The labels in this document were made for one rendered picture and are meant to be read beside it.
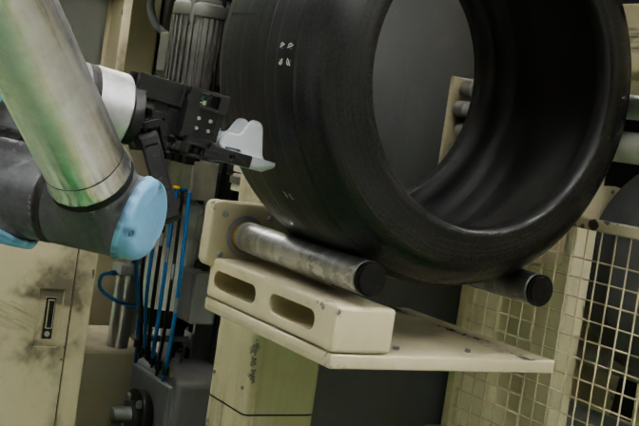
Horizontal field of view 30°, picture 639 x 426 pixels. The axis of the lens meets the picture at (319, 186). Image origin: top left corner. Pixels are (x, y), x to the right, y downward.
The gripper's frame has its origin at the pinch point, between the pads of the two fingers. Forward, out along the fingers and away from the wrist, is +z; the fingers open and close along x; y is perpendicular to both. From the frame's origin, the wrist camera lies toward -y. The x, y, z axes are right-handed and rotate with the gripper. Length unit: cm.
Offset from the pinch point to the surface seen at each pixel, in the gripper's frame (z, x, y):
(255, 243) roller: 10.7, 16.4, -10.4
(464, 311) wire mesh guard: 60, 28, -14
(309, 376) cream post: 32, 27, -29
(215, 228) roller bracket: 7.8, 23.9, -9.9
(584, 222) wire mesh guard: 58, 2, 5
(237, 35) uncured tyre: -4.3, 7.8, 15.9
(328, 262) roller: 10.7, -3.4, -9.6
